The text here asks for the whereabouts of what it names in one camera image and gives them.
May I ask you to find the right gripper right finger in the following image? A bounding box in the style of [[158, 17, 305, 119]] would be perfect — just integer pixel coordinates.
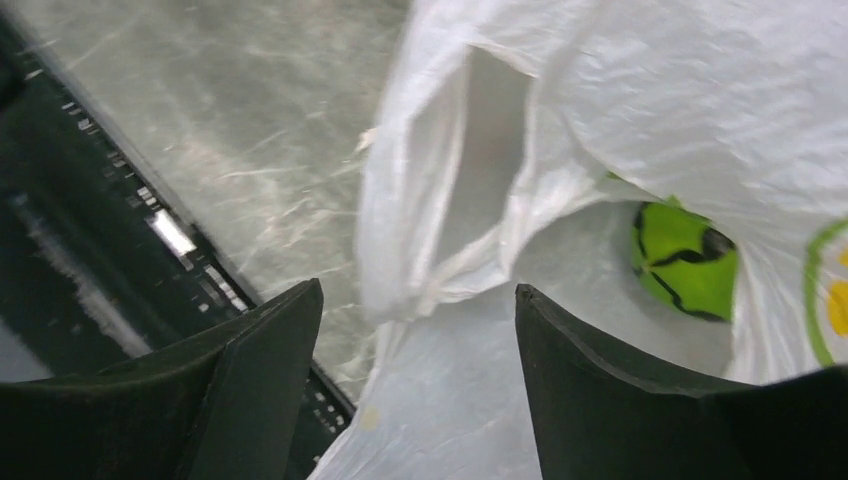
[[515, 284, 847, 479]]

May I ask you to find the green black striped fake melon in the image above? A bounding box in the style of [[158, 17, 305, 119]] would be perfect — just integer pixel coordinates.
[[630, 202, 738, 323]]

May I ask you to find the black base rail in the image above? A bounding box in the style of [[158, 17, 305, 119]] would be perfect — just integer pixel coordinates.
[[1, 11, 353, 479]]

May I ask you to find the white plastic bag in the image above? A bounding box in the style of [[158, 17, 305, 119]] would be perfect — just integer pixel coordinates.
[[314, 1, 847, 479]]

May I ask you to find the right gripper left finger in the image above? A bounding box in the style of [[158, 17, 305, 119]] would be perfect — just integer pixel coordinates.
[[1, 279, 323, 479]]

